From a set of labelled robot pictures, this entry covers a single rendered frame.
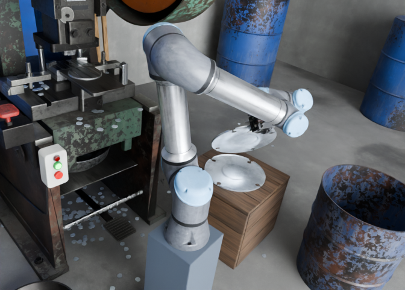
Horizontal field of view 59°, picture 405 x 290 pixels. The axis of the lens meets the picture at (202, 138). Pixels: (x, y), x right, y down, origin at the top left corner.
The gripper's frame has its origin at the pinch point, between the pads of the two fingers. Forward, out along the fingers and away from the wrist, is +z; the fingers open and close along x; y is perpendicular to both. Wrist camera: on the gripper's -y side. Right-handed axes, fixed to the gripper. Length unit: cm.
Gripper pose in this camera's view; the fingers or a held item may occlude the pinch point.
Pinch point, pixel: (252, 128)
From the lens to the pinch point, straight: 149.3
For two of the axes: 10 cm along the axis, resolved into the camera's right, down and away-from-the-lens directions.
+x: 2.3, 9.6, -1.7
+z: -4.1, 2.5, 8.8
